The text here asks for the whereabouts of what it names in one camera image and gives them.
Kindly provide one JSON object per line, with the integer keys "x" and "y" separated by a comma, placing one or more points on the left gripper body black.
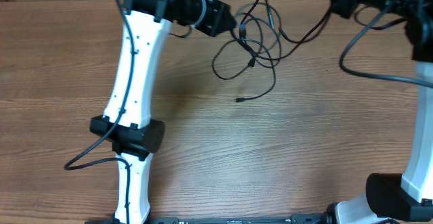
{"x": 207, "y": 23}

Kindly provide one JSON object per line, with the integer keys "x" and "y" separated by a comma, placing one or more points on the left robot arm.
{"x": 127, "y": 120}

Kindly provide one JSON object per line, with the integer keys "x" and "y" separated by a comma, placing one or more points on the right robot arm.
{"x": 384, "y": 158}

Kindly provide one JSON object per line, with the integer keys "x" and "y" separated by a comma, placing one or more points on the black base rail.
{"x": 316, "y": 218}

